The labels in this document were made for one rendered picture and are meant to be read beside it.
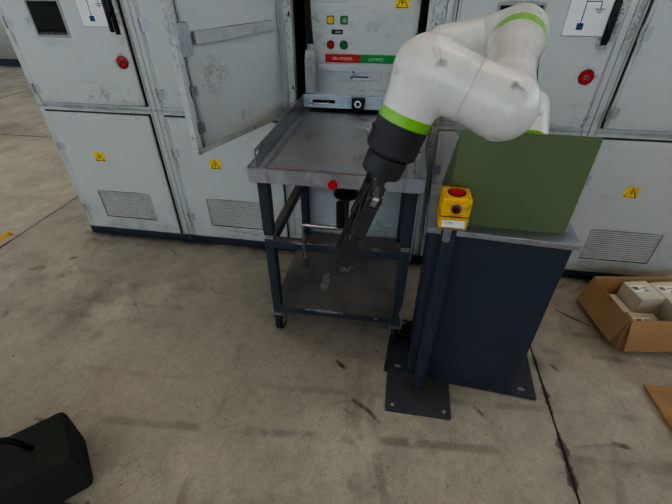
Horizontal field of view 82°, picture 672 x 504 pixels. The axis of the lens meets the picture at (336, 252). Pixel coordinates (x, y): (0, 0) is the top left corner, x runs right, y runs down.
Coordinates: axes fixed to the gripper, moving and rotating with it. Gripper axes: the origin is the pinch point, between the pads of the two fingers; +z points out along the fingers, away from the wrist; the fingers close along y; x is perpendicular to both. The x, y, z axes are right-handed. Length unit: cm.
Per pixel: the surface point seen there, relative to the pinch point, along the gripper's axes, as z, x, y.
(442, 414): 73, 68, -29
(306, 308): 75, 8, -67
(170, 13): -18, -68, -70
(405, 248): 26, 32, -59
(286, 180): 17, -18, -60
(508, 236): -1, 51, -37
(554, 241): -5, 63, -35
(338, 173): 7, -2, -58
